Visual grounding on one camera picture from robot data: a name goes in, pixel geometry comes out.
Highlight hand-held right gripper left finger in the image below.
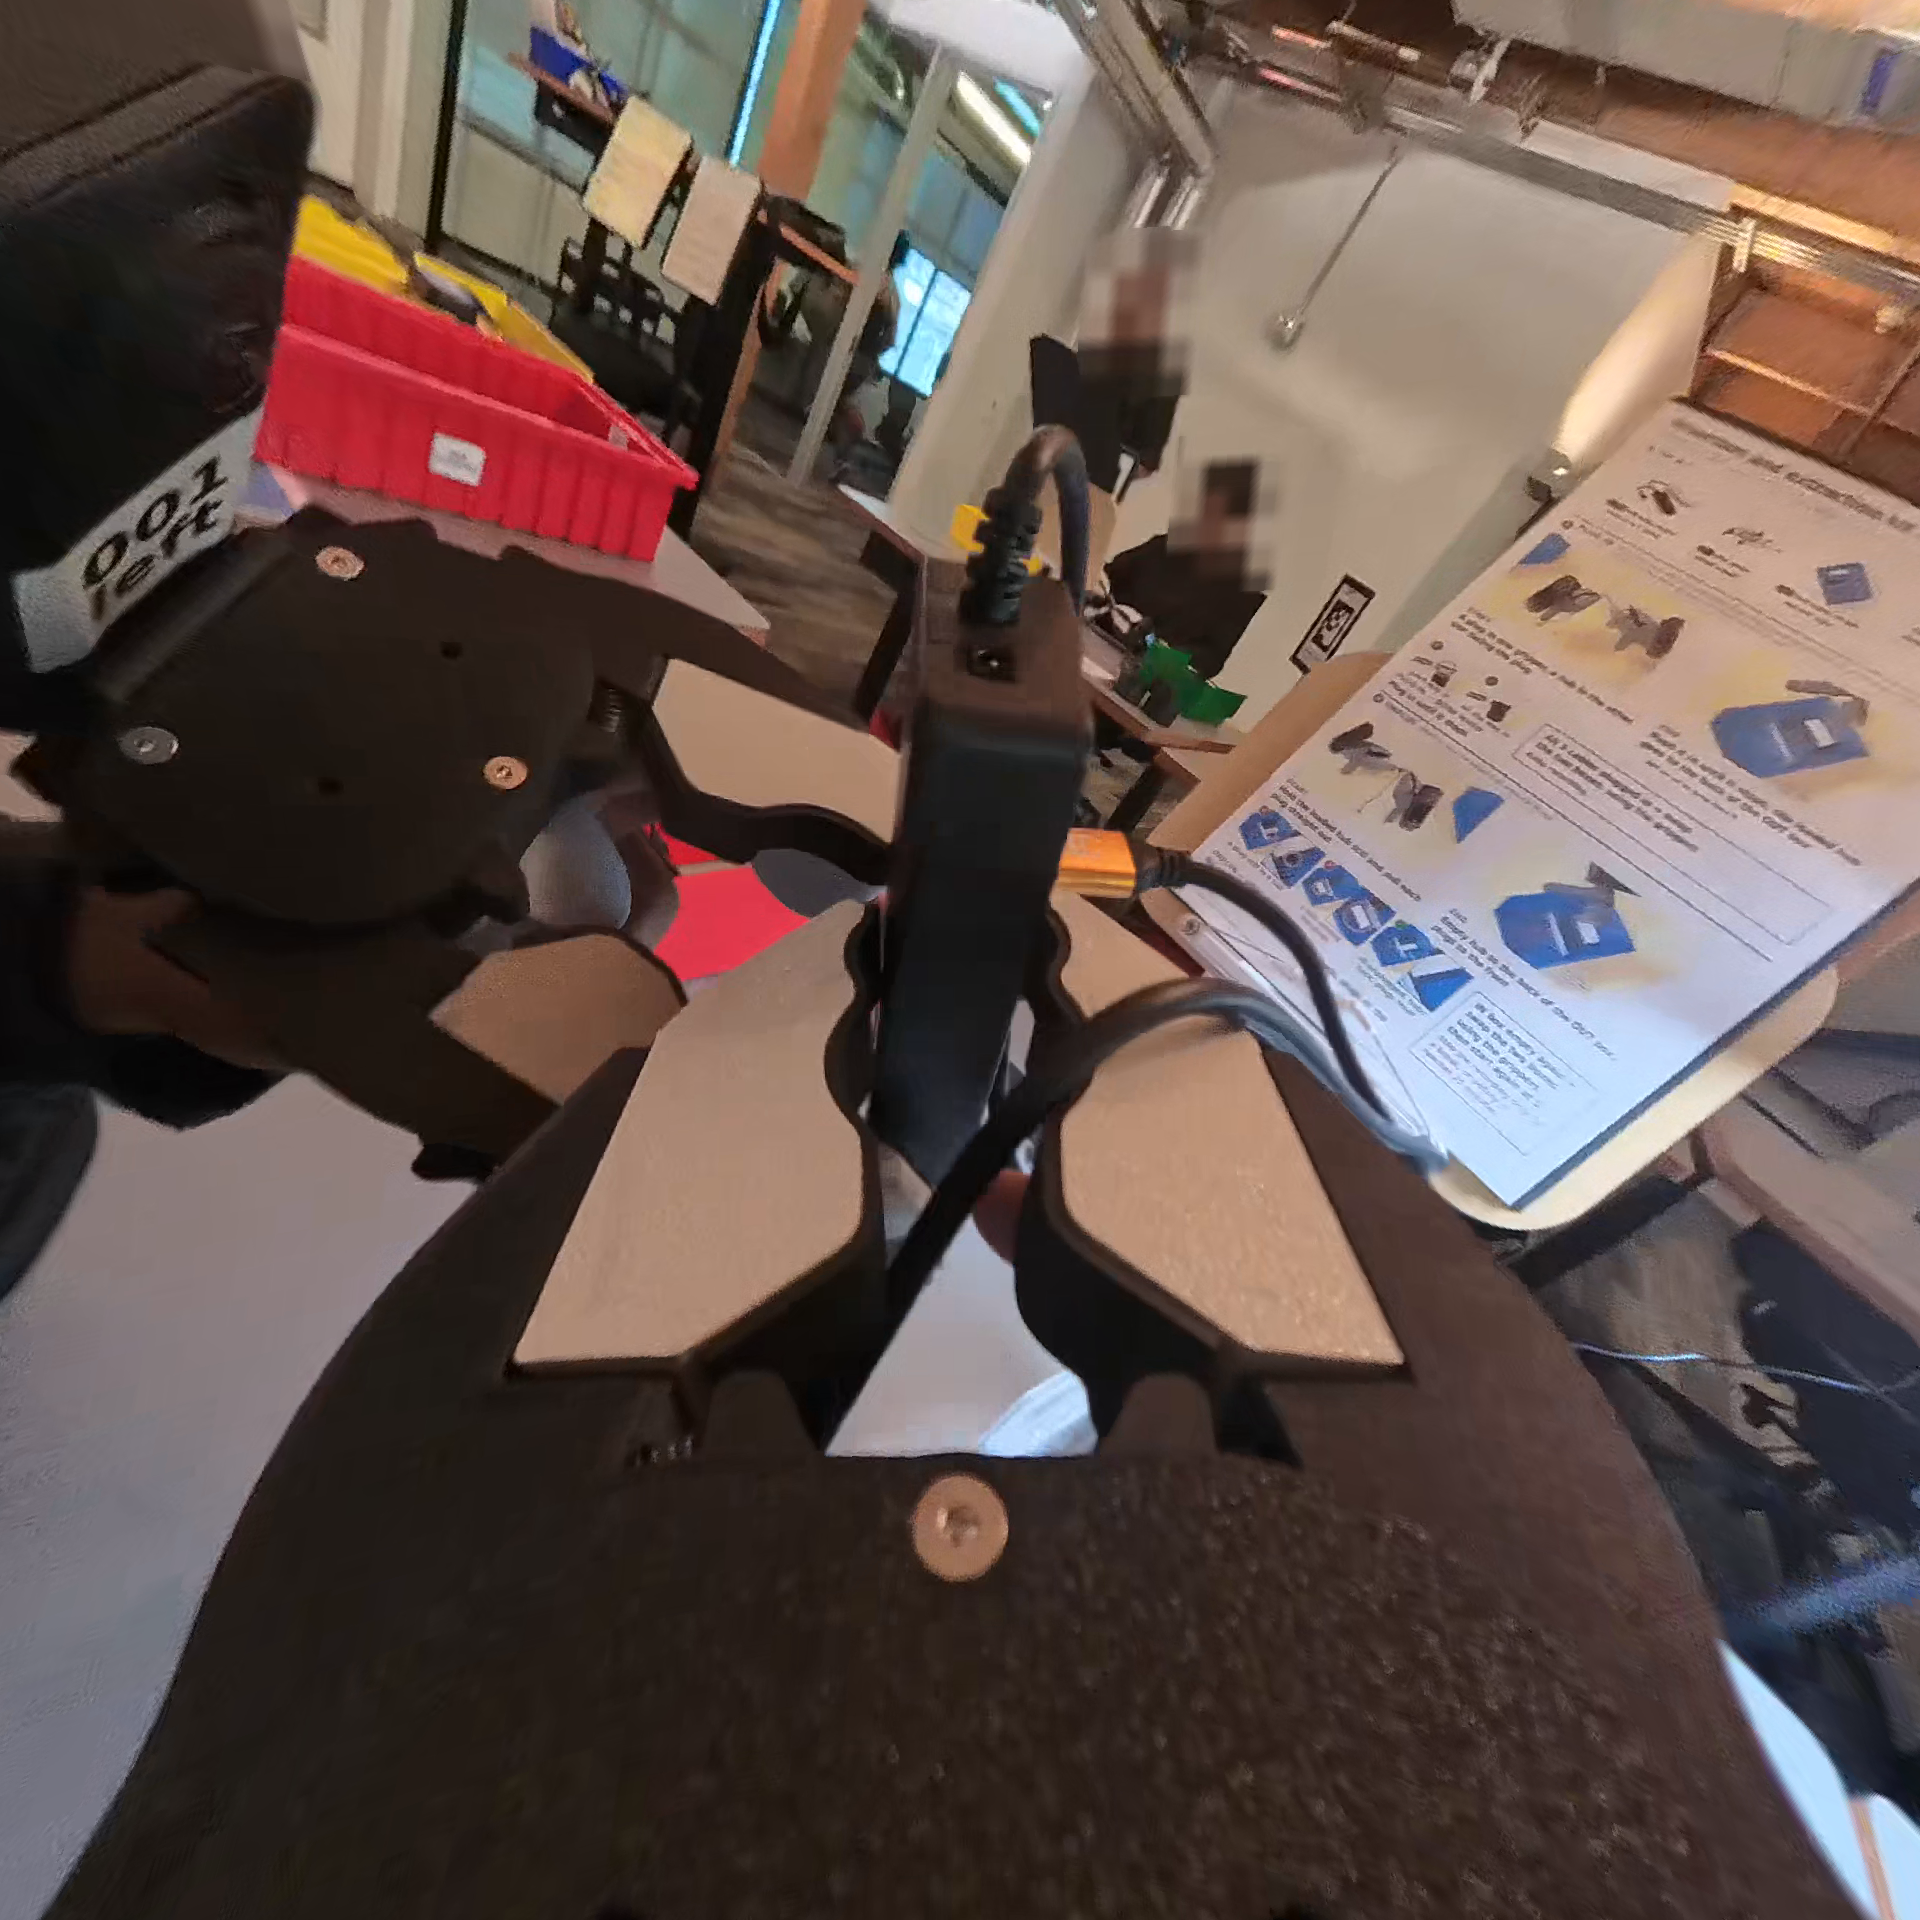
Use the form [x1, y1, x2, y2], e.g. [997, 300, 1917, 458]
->
[511, 900, 889, 1375]

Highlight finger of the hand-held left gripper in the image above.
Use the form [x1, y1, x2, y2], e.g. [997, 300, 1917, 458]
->
[428, 927, 687, 1109]
[641, 660, 920, 888]

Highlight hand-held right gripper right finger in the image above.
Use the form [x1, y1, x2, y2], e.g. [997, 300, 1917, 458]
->
[1018, 895, 1409, 1375]

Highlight small red plastic bin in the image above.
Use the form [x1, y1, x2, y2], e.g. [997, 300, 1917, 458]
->
[650, 839, 825, 984]

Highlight dark multi-port usb hub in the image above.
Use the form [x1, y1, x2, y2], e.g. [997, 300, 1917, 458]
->
[872, 575, 1095, 1186]

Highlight black usb cable orange plug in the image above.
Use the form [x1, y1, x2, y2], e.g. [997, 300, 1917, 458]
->
[1055, 830, 1449, 1172]

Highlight thick black power cable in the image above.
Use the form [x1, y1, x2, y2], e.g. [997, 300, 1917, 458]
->
[885, 422, 1449, 1306]

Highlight person's left forearm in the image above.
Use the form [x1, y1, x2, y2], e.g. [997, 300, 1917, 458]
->
[0, 816, 106, 1297]

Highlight wooden desk black legs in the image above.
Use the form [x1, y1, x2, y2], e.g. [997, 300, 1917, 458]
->
[837, 481, 1254, 797]

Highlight yellow plastic bin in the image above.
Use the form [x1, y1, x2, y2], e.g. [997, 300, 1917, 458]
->
[948, 503, 1046, 583]

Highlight large red tote white label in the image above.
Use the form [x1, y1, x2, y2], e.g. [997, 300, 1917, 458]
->
[256, 255, 701, 566]

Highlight green plastic bin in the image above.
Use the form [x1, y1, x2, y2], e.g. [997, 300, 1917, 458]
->
[1117, 638, 1249, 732]

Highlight yellow tote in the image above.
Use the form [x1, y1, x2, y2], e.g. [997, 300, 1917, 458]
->
[293, 194, 596, 383]

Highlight instruction sheet on stand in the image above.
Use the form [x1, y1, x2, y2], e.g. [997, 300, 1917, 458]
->
[1142, 397, 1920, 1233]

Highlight easel board with sheet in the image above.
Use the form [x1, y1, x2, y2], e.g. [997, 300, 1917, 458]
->
[660, 152, 762, 305]
[582, 93, 695, 250]

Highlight black white marker tag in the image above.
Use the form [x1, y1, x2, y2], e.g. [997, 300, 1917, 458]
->
[1288, 573, 1376, 673]

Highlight blue plastic bin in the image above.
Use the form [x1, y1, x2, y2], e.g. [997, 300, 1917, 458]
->
[526, 28, 633, 110]

